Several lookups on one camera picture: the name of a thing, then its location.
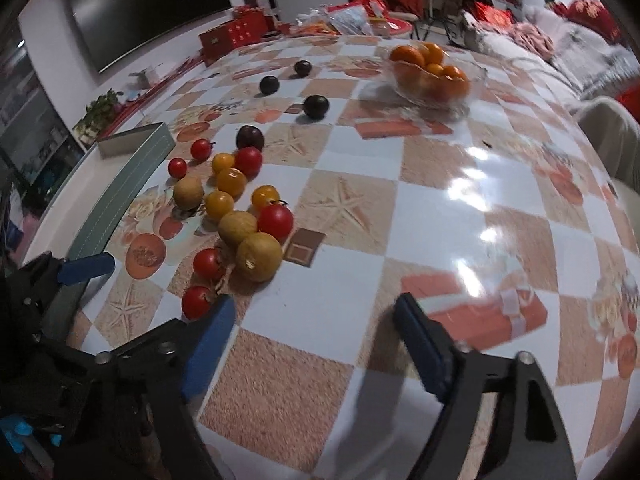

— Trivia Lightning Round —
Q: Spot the tan longan fruit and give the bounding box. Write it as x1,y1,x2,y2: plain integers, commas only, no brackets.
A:
172,176,204,210
235,232,283,283
217,210,257,247

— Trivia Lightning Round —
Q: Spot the small white box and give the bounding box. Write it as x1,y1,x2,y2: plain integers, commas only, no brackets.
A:
129,66,162,90

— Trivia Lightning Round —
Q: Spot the orange mandarin in bowl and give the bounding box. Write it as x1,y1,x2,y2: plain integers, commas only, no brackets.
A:
388,42,471,103

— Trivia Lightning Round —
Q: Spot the dark plum near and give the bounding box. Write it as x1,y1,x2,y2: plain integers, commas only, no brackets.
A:
235,125,265,152

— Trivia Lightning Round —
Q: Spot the grey sofa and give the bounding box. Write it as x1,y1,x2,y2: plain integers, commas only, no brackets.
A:
460,1,639,128

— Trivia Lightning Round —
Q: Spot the dark plum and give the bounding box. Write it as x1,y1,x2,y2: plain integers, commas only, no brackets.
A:
303,94,330,120
294,60,312,78
259,75,280,96
235,125,265,152

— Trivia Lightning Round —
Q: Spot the yellow cherry tomato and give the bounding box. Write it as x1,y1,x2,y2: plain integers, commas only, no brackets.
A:
204,190,234,223
250,184,281,214
216,167,247,200
210,153,234,176

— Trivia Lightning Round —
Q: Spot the dark plum far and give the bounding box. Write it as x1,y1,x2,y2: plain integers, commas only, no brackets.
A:
294,60,312,78

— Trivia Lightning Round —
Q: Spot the black wall television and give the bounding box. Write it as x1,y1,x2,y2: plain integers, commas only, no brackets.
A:
66,0,231,73

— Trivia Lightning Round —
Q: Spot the glass bowl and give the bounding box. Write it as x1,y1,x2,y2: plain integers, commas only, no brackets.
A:
383,58,488,110

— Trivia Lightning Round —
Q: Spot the white shallow tray box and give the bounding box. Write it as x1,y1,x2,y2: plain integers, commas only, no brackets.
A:
19,121,177,331

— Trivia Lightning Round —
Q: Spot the red gift boxes stack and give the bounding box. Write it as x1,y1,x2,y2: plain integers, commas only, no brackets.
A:
198,6,274,66

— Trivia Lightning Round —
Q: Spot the pink blanket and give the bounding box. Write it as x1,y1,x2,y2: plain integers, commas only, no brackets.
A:
506,23,554,62

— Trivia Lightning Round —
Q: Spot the potted green plant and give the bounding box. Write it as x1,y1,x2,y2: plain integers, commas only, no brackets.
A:
74,89,122,148

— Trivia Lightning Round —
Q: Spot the red embroidered cushion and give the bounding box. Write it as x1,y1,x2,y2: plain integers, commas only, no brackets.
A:
549,0,623,44

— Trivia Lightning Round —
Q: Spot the red cherry tomato with stem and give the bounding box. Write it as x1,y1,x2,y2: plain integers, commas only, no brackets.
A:
257,200,294,242

